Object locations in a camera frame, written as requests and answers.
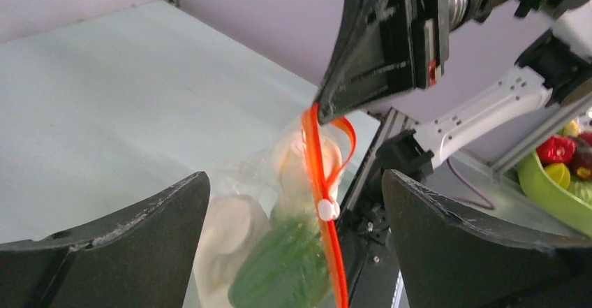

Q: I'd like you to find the green bowl of toy fruit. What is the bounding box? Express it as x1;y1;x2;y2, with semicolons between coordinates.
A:
515;118;591;237

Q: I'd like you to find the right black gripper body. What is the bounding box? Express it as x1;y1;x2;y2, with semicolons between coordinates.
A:
314;0;450;124

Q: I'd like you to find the clear zip top bag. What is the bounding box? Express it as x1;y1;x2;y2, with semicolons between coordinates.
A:
193;105;357;307

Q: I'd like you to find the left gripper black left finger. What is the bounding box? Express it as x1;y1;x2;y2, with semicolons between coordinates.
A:
1;172;210;307

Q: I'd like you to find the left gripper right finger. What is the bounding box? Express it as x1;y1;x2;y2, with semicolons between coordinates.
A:
382;170;591;307

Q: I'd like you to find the green bok choy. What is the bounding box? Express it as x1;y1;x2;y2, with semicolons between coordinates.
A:
228;132;331;307

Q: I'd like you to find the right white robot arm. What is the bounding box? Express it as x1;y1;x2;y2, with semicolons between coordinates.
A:
313;0;591;177

